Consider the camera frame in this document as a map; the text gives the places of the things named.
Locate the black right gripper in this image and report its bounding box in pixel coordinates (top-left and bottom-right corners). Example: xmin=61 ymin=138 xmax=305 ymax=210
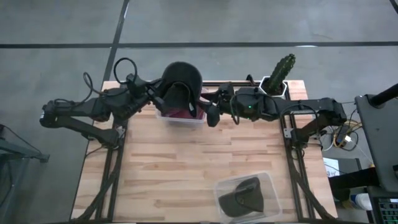
xmin=198 ymin=92 xmax=238 ymax=128

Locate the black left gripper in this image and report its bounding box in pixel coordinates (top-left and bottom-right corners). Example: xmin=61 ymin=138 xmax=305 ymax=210
xmin=138 ymin=79 xmax=167 ymax=110

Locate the maroon baseball cap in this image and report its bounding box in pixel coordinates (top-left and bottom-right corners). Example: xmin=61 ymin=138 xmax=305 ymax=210
xmin=161 ymin=88 xmax=208 ymax=119

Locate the dark olive baseball cap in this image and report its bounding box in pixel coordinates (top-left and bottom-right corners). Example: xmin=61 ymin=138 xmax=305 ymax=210
xmin=218 ymin=176 xmax=265 ymax=217
xmin=157 ymin=61 xmax=203 ymax=118

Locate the clear plastic container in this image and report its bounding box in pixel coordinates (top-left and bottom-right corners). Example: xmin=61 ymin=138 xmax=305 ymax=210
xmin=154 ymin=88 xmax=208 ymax=128
xmin=213 ymin=170 xmax=283 ymax=224

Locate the white hexagonal plant pot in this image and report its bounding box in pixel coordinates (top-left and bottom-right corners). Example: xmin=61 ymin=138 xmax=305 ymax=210
xmin=259 ymin=75 xmax=289 ymax=98

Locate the green cactus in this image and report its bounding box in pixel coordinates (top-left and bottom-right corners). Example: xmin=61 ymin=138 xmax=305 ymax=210
xmin=267 ymin=53 xmax=297 ymax=94

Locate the white paper label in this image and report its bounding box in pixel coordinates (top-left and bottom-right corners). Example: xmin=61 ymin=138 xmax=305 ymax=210
xmin=323 ymin=157 xmax=340 ymax=178

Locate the grey metal cart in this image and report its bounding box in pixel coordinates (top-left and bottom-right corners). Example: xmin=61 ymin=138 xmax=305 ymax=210
xmin=0 ymin=123 xmax=50 ymax=224

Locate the grey monitor back panel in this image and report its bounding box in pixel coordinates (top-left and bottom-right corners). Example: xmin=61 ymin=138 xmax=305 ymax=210
xmin=354 ymin=93 xmax=398 ymax=194

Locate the black monitor pole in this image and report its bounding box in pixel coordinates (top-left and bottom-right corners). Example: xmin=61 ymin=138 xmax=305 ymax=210
xmin=369 ymin=83 xmax=398 ymax=107

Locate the white plastic bottle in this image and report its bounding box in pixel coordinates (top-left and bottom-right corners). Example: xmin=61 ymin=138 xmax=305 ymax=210
xmin=350 ymin=192 xmax=373 ymax=211

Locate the backlit keyboard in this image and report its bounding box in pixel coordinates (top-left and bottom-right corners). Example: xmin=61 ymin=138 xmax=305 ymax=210
xmin=377 ymin=197 xmax=398 ymax=224

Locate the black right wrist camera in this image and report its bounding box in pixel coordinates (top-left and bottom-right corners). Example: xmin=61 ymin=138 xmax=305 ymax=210
xmin=218 ymin=82 xmax=236 ymax=96

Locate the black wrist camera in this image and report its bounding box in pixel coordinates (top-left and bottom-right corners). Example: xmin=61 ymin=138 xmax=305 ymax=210
xmin=218 ymin=82 xmax=236 ymax=96
xmin=126 ymin=73 xmax=141 ymax=91

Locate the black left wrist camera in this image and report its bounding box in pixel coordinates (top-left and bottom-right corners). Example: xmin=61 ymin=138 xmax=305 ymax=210
xmin=126 ymin=73 xmax=141 ymax=91

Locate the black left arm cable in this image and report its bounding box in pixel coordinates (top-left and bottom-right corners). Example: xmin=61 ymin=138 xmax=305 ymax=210
xmin=82 ymin=57 xmax=139 ymax=96

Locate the black aluminium table frame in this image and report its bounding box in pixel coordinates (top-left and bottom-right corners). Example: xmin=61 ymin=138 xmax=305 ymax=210
xmin=74 ymin=80 xmax=336 ymax=224

